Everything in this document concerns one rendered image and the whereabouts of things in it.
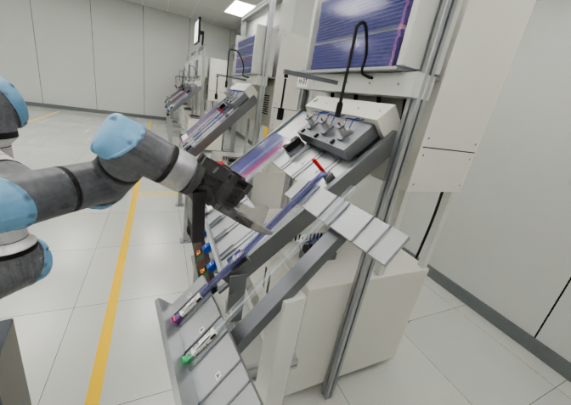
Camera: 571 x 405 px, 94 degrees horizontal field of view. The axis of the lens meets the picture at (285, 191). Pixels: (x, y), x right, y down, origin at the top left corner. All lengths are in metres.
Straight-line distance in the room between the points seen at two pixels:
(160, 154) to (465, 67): 0.97
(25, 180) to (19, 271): 0.50
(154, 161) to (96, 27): 9.18
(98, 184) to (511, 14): 1.26
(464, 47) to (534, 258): 1.57
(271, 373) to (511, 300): 1.93
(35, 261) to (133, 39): 8.78
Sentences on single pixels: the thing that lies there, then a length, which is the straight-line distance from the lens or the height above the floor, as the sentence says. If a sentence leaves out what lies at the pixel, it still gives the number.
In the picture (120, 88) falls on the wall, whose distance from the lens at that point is 9.52.
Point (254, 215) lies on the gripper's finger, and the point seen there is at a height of 1.01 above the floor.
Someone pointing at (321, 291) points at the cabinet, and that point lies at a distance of 1.06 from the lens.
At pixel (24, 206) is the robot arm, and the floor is 1.06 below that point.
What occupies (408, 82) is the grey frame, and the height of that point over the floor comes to 1.35.
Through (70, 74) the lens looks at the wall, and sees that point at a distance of 9.71.
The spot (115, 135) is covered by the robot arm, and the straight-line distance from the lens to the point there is 0.47.
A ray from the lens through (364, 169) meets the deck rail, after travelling 0.90.
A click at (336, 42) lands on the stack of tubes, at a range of 1.21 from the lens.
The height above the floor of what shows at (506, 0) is 1.65.
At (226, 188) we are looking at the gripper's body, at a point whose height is 1.07.
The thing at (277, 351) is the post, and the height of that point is 0.68.
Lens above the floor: 1.25
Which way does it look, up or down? 19 degrees down
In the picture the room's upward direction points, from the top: 10 degrees clockwise
